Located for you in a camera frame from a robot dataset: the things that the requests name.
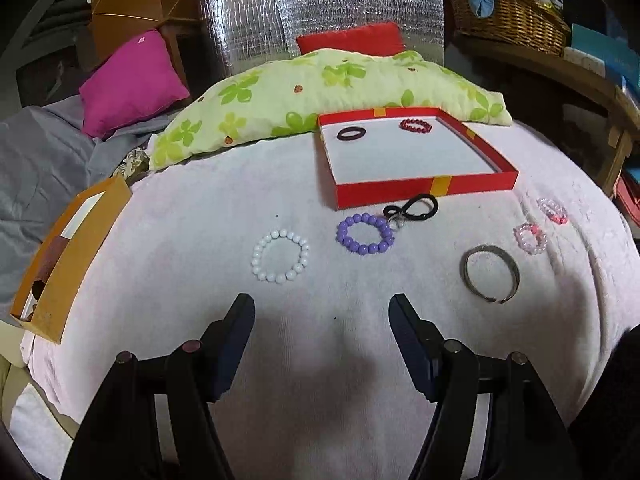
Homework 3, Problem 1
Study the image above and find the wooden shelf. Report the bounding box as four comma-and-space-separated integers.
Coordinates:
452, 32, 640, 198

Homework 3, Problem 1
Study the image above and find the wooden stool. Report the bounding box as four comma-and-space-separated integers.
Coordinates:
159, 15, 202, 97

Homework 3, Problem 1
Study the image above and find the patterned cloth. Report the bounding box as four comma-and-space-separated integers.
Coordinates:
119, 147, 152, 181

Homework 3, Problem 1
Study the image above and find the black hair tie with charm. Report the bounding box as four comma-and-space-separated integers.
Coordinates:
382, 192, 440, 227

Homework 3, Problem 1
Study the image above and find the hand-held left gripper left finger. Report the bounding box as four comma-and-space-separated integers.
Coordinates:
60, 292, 257, 480

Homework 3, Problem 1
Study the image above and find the red cushion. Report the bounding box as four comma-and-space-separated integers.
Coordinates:
296, 23, 406, 57

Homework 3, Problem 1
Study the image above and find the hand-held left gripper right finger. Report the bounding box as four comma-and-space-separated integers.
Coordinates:
388, 293, 583, 480

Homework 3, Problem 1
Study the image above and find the magenta pillow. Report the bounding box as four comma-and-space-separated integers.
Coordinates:
78, 29, 192, 139

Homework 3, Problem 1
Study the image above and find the silver metal bangle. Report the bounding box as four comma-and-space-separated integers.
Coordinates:
460, 245, 521, 305

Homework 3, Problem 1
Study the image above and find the brown object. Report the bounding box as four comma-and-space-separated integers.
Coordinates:
30, 237, 71, 321

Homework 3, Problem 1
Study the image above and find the purple bead bracelet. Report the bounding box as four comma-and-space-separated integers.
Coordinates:
336, 213, 396, 257

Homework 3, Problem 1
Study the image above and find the blue box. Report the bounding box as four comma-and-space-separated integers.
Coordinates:
570, 22, 640, 91

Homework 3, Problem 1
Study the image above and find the grey blanket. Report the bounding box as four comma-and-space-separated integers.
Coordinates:
0, 95, 181, 321

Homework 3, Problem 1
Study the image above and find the white bead bracelet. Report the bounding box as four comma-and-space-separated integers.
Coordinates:
251, 229, 311, 284

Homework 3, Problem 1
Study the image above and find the green floral pillow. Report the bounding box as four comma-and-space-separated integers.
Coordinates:
148, 48, 513, 171

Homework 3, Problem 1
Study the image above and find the orange cardboard box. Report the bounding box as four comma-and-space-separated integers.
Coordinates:
10, 175, 133, 345

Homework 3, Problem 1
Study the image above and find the red gift box tray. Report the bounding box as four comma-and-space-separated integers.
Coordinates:
317, 107, 519, 211

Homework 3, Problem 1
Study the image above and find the pink clear bead bracelet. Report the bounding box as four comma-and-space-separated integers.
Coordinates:
513, 221, 545, 256
537, 197, 570, 225

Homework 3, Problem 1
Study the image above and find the silver foil insulation sheet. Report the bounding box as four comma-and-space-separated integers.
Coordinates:
197, 0, 446, 81

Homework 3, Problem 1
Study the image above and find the wicker basket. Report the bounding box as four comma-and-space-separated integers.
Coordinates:
444, 0, 572, 58

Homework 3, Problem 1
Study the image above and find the pink fleece blanket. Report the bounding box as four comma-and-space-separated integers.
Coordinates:
10, 120, 640, 480

